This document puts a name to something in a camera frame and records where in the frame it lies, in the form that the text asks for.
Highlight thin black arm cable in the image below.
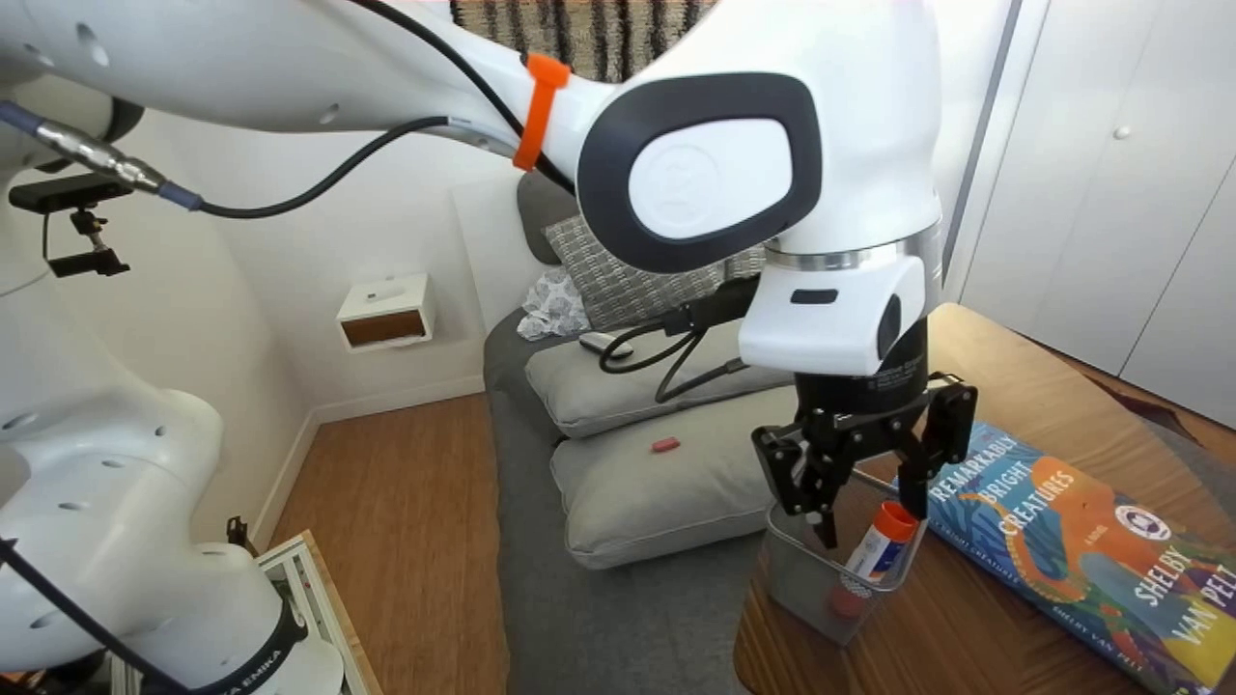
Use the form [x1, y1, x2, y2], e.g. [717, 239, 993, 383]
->
[348, 0, 578, 201]

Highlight orange strap on forearm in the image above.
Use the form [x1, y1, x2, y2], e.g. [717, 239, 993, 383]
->
[511, 50, 577, 172]

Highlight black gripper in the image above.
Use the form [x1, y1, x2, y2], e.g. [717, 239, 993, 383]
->
[751, 311, 980, 551]

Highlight black camera stand mount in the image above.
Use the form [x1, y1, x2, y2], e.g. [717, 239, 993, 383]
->
[38, 206, 137, 280]

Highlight colourful hardcover book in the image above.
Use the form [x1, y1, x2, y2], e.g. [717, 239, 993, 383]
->
[923, 416, 1236, 695]

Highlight white wardrobe doors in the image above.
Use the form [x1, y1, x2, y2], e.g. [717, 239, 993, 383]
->
[958, 0, 1236, 432]

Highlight low gray back cushion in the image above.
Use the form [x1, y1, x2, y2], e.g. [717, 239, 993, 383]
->
[514, 171, 589, 269]

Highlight black camera on stand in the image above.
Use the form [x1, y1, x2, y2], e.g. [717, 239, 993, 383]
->
[3, 171, 141, 219]

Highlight black looping camera cable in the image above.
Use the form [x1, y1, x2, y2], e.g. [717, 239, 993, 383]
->
[596, 302, 781, 407]

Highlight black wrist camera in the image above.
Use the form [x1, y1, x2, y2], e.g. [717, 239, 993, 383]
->
[661, 269, 765, 345]

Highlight thin camera stand cable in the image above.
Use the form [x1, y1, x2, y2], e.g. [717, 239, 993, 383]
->
[35, 210, 67, 269]

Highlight striped shaggy wall rug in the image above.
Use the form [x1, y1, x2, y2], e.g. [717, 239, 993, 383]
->
[447, 0, 725, 84]

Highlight black wall plug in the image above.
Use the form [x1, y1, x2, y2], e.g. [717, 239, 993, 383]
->
[222, 512, 264, 558]

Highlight orange white glue stick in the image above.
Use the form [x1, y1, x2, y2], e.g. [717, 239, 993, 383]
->
[826, 499, 926, 625]

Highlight gray floor pillow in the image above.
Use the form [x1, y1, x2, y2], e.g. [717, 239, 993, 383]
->
[522, 319, 802, 444]
[549, 383, 806, 576]

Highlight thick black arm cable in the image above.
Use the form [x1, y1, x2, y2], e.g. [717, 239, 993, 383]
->
[0, 95, 456, 223]

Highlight metal mesh container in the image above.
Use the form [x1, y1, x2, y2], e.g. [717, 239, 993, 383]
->
[756, 479, 934, 650]

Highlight white picture frame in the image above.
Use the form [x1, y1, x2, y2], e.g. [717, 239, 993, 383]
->
[251, 526, 388, 695]

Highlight white wall shelf box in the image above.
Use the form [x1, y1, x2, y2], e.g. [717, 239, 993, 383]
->
[334, 269, 437, 356]

